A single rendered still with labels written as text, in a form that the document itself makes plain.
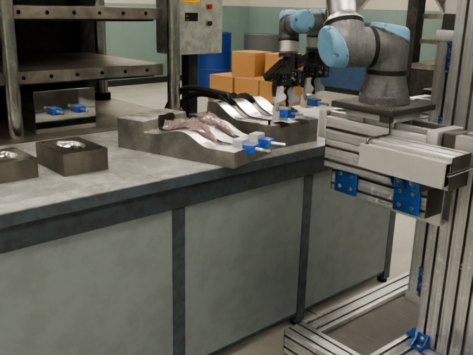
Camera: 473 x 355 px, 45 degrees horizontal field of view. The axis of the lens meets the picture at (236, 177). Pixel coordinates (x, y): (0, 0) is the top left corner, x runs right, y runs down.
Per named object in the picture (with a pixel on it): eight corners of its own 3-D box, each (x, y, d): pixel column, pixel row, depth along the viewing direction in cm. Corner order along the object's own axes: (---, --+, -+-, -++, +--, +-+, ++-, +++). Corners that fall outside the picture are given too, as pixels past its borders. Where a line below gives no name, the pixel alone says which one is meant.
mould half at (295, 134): (317, 140, 230) (319, 107, 226) (270, 150, 213) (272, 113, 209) (234, 120, 265) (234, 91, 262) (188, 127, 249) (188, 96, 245)
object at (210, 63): (238, 86, 966) (239, 32, 941) (211, 89, 927) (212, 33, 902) (215, 83, 1007) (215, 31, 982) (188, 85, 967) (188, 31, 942)
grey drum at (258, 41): (278, 87, 971) (281, 34, 946) (276, 92, 915) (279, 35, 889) (243, 86, 977) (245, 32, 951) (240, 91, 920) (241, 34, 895)
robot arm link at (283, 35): (284, 8, 205) (276, 12, 213) (282, 39, 206) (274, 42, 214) (304, 9, 207) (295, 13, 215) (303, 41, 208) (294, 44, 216)
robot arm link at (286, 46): (274, 41, 212) (288, 44, 217) (273, 53, 212) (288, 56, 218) (288, 39, 206) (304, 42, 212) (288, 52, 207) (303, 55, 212)
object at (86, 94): (96, 127, 253) (94, 86, 248) (36, 134, 235) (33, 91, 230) (47, 110, 288) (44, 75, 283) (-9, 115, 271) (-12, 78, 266)
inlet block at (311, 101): (331, 110, 237) (332, 97, 236) (324, 111, 234) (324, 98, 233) (307, 106, 247) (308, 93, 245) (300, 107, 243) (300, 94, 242)
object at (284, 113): (307, 122, 210) (307, 107, 209) (298, 121, 206) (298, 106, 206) (281, 120, 219) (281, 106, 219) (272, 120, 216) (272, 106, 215)
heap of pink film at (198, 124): (239, 134, 210) (240, 113, 208) (212, 144, 195) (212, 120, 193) (181, 125, 223) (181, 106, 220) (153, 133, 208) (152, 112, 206)
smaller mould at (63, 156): (108, 168, 184) (107, 147, 182) (64, 177, 174) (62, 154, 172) (79, 156, 198) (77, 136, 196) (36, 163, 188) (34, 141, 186)
